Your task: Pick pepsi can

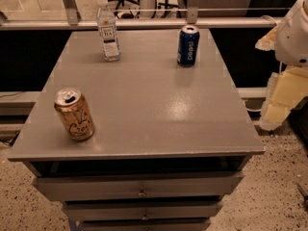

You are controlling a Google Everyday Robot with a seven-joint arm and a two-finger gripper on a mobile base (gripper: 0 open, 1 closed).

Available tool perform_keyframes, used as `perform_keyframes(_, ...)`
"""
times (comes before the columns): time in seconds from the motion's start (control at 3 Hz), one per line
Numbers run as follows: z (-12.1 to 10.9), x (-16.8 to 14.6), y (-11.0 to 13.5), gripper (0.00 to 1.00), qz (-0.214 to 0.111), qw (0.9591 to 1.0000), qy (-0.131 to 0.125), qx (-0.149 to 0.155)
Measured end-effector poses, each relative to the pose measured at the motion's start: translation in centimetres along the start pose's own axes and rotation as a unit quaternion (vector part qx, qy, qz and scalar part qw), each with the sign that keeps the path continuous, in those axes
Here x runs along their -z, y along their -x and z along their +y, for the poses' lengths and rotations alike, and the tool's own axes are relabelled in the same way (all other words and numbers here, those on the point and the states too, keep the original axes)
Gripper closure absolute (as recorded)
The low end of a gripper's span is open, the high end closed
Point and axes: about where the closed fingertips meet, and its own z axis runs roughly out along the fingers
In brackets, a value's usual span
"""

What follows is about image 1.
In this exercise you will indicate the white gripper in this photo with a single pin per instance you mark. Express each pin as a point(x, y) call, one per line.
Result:
point(294, 40)

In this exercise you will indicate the blue pepsi can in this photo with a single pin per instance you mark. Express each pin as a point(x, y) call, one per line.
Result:
point(187, 46)

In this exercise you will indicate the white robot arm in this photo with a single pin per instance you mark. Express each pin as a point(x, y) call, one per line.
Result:
point(291, 43)

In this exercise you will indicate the gold lacroix can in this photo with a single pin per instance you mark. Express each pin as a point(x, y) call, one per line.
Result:
point(74, 113)

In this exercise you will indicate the grey drawer cabinet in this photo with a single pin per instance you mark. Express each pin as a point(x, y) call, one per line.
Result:
point(169, 142)

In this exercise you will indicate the clear tea water bottle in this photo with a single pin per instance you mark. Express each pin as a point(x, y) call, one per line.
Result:
point(106, 23)

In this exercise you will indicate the grey metal railing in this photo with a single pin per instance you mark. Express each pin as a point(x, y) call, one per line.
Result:
point(130, 24)

